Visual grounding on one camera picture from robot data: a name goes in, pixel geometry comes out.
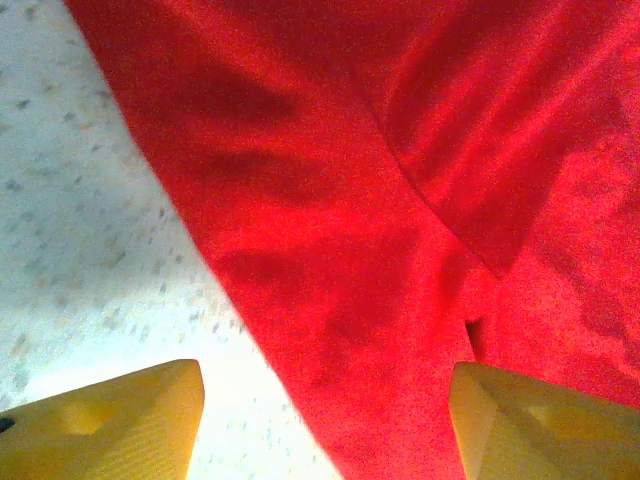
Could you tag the red bear print t-shirt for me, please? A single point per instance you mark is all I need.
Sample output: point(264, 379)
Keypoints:
point(375, 175)

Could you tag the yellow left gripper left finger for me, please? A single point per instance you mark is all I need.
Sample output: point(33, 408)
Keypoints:
point(110, 430)

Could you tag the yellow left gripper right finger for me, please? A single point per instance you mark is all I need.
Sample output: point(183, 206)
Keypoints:
point(540, 430)

